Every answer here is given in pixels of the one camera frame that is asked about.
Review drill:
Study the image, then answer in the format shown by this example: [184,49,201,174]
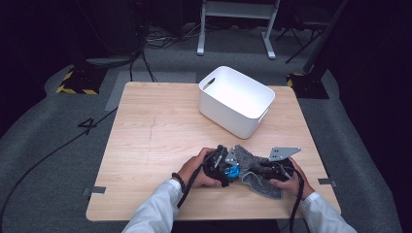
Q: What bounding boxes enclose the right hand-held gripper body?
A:
[266,147,302,183]

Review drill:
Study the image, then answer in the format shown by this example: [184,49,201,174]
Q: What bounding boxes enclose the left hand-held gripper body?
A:
[202,144,239,180]

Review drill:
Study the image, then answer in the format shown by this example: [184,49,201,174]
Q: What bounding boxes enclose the blue toy car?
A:
[226,164,242,180]

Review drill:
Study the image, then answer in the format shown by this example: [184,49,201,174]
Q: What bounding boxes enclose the grey fluffy cloth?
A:
[232,144,284,200]

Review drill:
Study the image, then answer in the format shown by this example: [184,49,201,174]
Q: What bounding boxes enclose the person's left hand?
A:
[177,147,224,189]

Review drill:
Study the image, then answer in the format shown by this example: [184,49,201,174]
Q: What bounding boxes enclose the person's right hand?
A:
[268,157,316,200]

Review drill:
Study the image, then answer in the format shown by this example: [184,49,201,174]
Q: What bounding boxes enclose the grey tape piece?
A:
[317,178,338,188]
[82,185,108,197]

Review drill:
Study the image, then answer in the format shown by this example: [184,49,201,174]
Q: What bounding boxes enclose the white plastic bin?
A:
[198,65,277,140]

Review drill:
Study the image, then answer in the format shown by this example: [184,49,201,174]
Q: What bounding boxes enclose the black yellow striped stand base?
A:
[54,65,108,96]
[286,71,331,100]

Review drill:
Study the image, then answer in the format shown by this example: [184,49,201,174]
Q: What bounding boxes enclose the black tripod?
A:
[276,13,328,64]

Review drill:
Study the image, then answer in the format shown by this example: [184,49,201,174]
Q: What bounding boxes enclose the dark metal pole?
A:
[302,0,350,74]

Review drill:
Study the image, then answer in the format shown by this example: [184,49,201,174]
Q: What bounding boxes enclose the white metal stand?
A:
[196,0,282,60]

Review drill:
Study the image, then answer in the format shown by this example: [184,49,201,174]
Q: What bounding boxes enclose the left hand-held gripper cable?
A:
[176,149,222,210]

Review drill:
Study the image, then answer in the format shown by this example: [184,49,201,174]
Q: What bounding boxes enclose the hand-held gripper cable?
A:
[280,163,306,233]
[176,149,222,210]

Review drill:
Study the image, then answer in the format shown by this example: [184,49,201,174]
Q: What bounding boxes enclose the black bead bracelet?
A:
[171,172,188,194]

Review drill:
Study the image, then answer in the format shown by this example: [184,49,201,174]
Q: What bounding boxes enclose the right hand-held gripper cable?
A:
[280,163,306,233]

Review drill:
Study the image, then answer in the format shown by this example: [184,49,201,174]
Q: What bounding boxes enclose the bundle of floor cables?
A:
[142,23,202,50]

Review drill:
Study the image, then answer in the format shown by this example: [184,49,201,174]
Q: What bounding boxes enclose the long black floor cable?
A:
[0,106,119,227]

